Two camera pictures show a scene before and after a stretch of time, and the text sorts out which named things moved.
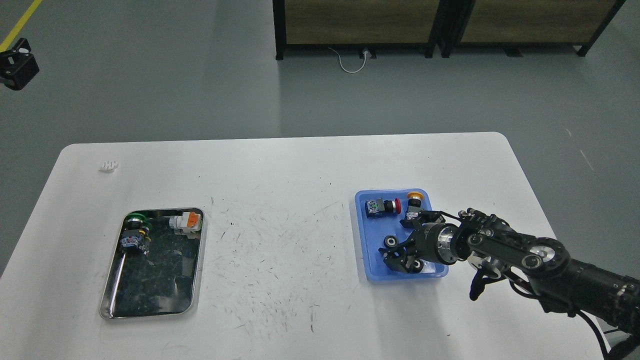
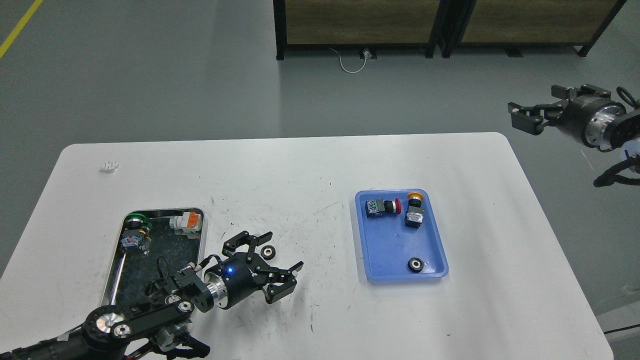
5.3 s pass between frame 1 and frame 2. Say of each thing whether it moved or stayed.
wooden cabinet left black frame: stayed
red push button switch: stayed
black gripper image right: moved
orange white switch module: stayed
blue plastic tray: stayed
